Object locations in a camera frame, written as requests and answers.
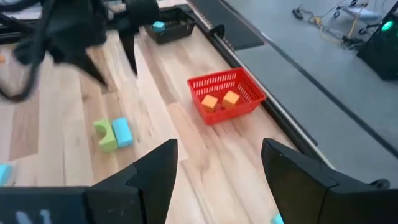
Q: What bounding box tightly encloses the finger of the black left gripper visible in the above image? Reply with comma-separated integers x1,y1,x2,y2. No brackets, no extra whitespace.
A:
119,29,139,76
57,54,109,88

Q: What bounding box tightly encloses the orange foam block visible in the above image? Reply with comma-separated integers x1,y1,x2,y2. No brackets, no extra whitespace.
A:
221,90,241,110
201,94,219,113

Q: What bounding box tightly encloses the black power strip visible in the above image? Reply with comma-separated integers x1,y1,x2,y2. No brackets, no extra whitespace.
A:
291,6,305,20

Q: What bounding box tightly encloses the black plastic basket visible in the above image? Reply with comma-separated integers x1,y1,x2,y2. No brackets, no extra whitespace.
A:
144,7,196,45

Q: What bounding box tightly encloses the yellow floor cable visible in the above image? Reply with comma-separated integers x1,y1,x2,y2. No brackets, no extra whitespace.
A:
312,4,364,43

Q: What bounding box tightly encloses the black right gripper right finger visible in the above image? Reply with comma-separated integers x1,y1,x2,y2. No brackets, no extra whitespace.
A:
261,138,398,224

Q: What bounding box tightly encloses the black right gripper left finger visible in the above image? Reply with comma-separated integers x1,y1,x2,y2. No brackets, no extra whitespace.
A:
85,139,179,224

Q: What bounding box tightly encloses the grey rolling stand base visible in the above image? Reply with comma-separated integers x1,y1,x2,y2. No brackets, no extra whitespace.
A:
333,0,382,22

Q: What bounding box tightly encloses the green arch foam block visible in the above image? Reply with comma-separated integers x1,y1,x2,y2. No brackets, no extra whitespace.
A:
93,119,119,153

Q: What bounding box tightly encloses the black table frame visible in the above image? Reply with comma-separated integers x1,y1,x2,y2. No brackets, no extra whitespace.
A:
185,0,336,170

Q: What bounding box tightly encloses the small black floor mat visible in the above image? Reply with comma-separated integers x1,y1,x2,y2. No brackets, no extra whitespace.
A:
188,0,266,51

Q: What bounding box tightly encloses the black device with green light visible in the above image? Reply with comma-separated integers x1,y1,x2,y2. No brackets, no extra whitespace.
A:
356,2,398,81

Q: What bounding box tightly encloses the black table clamp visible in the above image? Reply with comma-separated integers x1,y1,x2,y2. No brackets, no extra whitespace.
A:
210,24,226,40

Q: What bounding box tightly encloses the red plastic basket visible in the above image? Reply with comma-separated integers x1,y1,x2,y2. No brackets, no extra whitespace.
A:
187,67,267,126

